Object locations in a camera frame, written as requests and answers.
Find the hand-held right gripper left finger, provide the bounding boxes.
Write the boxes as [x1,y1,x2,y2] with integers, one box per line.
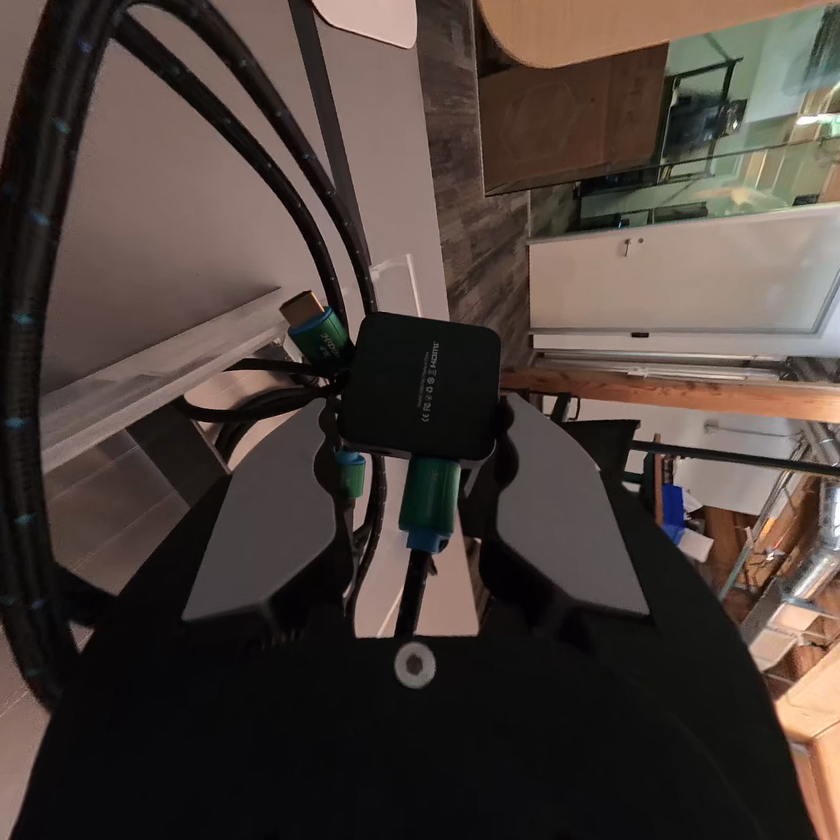
[180,397,355,634]

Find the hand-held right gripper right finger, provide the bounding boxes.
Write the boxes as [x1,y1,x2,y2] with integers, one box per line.
[459,394,652,634]

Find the thin black hub cable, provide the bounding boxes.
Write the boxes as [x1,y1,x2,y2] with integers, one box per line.
[182,356,347,460]

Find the black braided hdmi cable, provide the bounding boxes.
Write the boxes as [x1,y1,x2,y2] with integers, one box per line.
[115,13,389,595]
[0,0,463,713]

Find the clear plastic bin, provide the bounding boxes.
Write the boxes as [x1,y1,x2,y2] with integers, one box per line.
[39,252,454,592]

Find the black hdmi adapter hub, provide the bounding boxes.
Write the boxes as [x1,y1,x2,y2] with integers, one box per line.
[338,311,503,468]

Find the blue storage bin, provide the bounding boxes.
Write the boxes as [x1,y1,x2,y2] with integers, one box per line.
[658,483,704,543]

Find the silver ceiling ductwork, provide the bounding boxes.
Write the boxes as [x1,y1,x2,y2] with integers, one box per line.
[742,479,840,657]

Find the white door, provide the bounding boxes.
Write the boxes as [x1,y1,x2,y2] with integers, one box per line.
[527,202,840,361]

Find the brown cardboard panel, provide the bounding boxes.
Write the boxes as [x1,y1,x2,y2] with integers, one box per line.
[481,41,672,198]

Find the black equipment rack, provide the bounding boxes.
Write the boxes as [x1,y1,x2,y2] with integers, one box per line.
[661,56,750,173]

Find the wooden support post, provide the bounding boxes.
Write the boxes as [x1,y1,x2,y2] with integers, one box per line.
[502,363,840,426]

